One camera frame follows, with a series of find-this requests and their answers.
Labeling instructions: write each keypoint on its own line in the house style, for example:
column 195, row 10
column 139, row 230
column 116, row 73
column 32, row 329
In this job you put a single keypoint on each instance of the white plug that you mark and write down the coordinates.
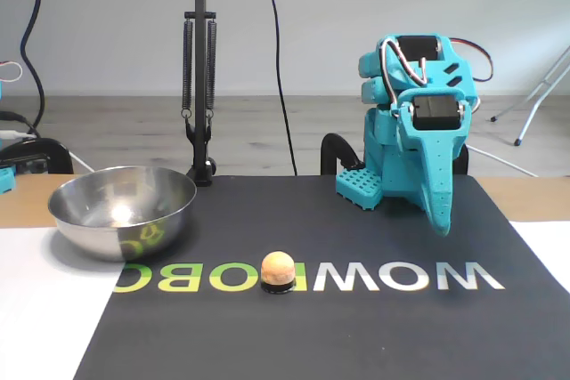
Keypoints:
column 18, row 134

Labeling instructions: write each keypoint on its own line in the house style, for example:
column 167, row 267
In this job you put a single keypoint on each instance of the black clamp right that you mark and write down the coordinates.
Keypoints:
column 200, row 19

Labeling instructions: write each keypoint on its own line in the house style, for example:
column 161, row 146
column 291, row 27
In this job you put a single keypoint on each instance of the cork ball with black base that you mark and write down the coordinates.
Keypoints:
column 277, row 269

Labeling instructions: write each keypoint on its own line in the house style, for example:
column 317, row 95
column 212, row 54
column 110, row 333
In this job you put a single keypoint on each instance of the white paper sheet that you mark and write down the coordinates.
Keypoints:
column 548, row 251
column 44, row 309

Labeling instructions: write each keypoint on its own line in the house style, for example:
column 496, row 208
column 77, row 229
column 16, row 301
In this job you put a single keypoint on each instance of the teal gripper black servo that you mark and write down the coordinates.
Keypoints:
column 434, row 149

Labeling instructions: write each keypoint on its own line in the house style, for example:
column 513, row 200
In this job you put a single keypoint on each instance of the black mat with WOWROBO print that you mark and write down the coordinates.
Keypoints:
column 311, row 344

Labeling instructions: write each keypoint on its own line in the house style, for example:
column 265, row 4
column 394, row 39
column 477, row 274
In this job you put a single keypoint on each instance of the teal robot base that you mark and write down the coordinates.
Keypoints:
column 358, row 186

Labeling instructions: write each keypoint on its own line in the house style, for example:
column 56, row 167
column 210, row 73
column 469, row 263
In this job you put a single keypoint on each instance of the metal bowl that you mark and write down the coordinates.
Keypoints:
column 120, row 202

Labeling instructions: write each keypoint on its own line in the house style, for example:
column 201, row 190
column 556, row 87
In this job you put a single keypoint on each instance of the teal robot part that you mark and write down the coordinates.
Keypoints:
column 6, row 180

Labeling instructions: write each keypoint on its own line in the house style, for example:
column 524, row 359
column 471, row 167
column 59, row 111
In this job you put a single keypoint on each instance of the white metal stand legs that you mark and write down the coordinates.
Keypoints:
column 530, row 115

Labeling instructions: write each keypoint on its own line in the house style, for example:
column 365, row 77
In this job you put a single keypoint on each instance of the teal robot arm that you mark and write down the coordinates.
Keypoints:
column 438, row 75

